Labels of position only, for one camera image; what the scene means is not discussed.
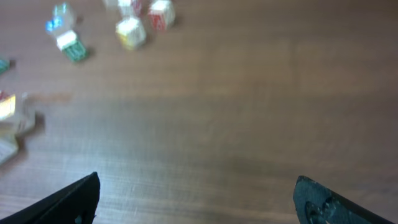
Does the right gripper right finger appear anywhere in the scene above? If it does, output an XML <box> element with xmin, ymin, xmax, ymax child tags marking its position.
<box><xmin>293</xmin><ymin>175</ymin><xmax>393</xmax><ymax>224</ymax></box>

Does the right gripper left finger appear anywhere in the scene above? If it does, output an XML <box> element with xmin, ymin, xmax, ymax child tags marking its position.
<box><xmin>1</xmin><ymin>172</ymin><xmax>100</xmax><ymax>224</ymax></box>

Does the blue block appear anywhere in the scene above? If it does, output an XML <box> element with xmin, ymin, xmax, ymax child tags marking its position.
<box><xmin>45</xmin><ymin>2</ymin><xmax>77</xmax><ymax>38</ymax></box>

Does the white green block far left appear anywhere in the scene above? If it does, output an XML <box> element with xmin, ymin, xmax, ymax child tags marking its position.
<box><xmin>0</xmin><ymin>59</ymin><xmax>10</xmax><ymax>74</ymax></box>

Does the white teal block centre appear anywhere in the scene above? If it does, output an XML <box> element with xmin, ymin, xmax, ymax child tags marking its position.
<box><xmin>56</xmin><ymin>30</ymin><xmax>88</xmax><ymax>63</ymax></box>

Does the yellow sided picture block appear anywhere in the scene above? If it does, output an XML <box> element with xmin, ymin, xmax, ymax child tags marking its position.
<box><xmin>116</xmin><ymin>17</ymin><xmax>147</xmax><ymax>50</ymax></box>

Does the red M block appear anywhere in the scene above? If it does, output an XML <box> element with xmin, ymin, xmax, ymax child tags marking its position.
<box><xmin>148</xmin><ymin>0</ymin><xmax>175</xmax><ymax>31</ymax></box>

